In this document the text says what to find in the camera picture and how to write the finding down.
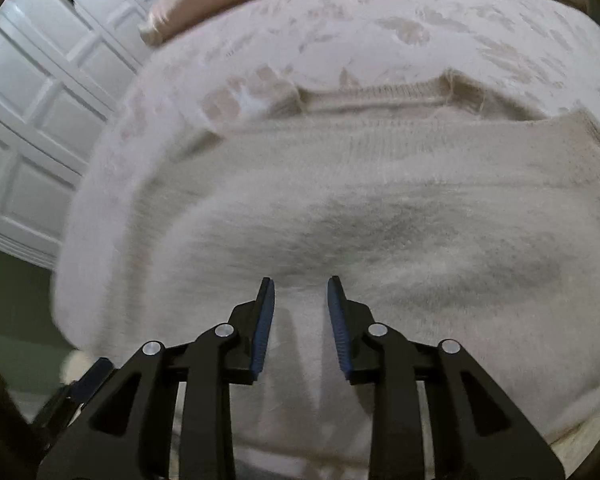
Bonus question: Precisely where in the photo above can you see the beige knitted sweater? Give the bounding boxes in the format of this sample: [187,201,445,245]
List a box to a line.
[104,75,600,478]

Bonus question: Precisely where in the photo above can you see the white panelled wardrobe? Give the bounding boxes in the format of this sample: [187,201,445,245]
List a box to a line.
[0,0,154,269]

